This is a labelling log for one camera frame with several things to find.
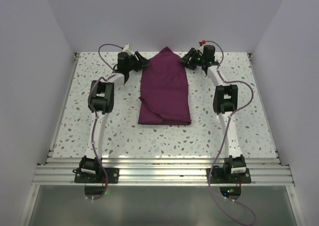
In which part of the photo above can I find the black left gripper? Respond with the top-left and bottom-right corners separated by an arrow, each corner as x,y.
127,52 -> 150,72

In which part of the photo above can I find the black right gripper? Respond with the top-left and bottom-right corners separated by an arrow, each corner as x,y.
177,49 -> 204,71

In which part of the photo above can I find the purple cloth mat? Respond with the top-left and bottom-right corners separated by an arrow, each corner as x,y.
138,47 -> 191,125

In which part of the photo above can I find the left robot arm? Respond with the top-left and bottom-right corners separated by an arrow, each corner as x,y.
77,44 -> 149,183

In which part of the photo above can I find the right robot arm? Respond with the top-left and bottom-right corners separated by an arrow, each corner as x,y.
179,40 -> 247,183

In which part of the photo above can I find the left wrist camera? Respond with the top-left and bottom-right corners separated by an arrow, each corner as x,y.
122,43 -> 133,55

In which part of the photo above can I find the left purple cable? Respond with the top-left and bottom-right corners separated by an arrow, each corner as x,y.
87,43 -> 127,201

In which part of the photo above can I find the purple cable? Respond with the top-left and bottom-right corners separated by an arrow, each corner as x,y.
87,43 -> 127,201
199,39 -> 257,226

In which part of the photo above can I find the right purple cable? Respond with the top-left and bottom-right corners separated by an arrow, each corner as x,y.
199,39 -> 257,226

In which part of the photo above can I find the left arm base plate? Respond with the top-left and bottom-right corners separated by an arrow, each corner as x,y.
72,168 -> 120,184

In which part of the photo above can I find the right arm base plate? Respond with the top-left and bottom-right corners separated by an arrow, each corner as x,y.
206,167 -> 252,184

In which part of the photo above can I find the aluminium rail frame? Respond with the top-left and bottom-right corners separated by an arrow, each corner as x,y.
20,52 -> 305,226

